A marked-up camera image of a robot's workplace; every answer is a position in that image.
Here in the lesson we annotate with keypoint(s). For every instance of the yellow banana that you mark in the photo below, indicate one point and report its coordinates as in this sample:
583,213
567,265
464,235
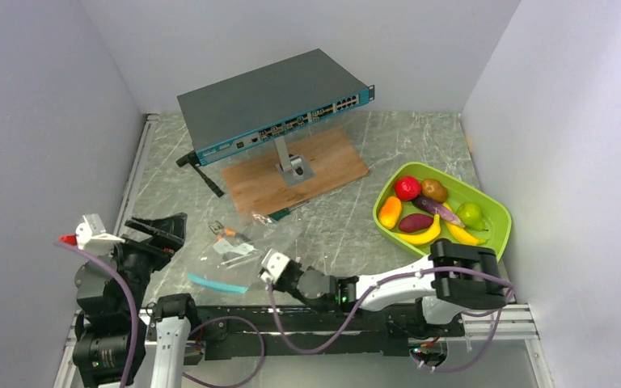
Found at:
422,237
460,234

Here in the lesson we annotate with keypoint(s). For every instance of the orange black pliers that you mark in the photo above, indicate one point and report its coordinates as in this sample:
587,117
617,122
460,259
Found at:
221,232

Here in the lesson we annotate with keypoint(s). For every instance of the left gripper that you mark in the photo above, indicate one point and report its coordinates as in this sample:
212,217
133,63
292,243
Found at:
173,227

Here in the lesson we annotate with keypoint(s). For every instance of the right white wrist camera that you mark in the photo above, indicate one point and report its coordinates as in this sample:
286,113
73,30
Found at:
273,266

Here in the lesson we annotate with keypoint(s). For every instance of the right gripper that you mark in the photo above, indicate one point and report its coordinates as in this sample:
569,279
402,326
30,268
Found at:
277,284

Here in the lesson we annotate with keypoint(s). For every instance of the grey teal network switch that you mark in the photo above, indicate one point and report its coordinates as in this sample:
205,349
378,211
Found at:
264,104

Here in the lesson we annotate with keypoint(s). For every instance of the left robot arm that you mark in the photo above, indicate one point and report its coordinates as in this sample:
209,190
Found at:
110,288

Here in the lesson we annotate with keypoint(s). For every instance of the clear zip top bag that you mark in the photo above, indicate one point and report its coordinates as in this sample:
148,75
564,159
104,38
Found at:
229,265

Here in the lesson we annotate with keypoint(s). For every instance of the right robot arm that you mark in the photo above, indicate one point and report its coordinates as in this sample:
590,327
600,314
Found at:
451,279

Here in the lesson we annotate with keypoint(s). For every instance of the orange yellow mango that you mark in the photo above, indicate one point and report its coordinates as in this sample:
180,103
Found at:
390,212

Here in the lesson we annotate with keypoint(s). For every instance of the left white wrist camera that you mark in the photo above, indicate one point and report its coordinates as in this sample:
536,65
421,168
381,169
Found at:
91,236

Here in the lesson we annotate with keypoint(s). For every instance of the red apple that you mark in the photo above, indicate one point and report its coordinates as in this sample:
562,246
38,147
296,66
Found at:
407,188

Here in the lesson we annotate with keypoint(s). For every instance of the yellow banana right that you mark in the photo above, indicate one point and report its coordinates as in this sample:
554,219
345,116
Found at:
460,234

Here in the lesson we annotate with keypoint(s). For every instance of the purple eggplant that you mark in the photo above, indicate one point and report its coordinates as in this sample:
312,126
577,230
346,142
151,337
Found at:
431,206

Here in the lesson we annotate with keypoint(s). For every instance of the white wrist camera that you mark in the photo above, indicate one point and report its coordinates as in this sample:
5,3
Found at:
273,266
91,236

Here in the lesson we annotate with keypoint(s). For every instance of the green plastic tray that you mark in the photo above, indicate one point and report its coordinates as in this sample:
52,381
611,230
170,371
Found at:
496,217

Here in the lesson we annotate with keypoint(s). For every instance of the yellow banana left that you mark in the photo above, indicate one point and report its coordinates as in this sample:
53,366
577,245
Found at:
422,237

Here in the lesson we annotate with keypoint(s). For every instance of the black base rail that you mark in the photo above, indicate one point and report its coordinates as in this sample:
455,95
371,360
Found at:
250,331

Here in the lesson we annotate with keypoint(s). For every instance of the wooden board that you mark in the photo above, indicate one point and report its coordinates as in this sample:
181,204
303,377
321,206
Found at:
317,164

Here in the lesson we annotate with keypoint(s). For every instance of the green pear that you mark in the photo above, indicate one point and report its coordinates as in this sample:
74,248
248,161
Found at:
470,219

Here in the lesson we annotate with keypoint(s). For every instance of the purple sweet potato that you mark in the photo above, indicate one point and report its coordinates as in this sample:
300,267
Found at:
415,222

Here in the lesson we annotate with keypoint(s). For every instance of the brown kiwi fruit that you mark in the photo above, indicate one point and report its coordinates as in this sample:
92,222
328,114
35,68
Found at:
434,190

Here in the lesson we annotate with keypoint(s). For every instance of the green handled screwdriver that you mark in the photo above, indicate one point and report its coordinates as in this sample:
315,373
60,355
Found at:
278,215

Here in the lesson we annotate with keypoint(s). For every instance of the grey metal stand bracket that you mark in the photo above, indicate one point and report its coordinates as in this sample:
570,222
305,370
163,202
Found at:
293,168

